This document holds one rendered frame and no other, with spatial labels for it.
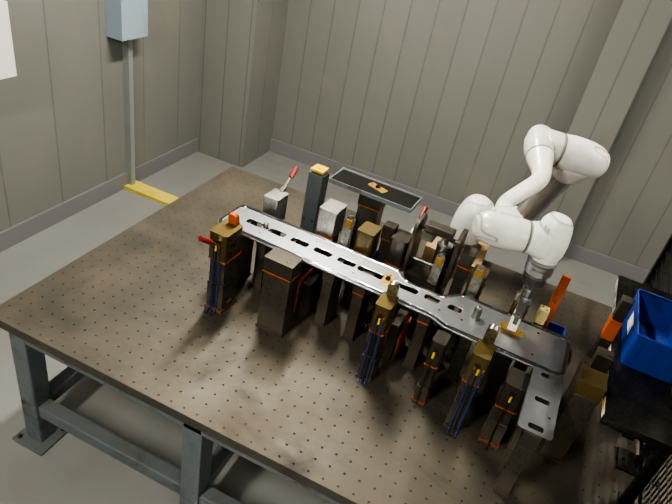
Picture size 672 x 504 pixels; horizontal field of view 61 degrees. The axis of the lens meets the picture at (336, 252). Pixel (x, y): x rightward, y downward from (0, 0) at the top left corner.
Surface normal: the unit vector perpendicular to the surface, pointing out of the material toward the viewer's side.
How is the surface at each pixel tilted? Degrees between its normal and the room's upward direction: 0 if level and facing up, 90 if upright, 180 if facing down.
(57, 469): 0
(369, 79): 90
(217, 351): 0
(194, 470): 90
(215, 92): 90
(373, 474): 0
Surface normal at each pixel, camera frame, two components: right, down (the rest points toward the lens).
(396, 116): -0.40, 0.44
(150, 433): 0.17, -0.82
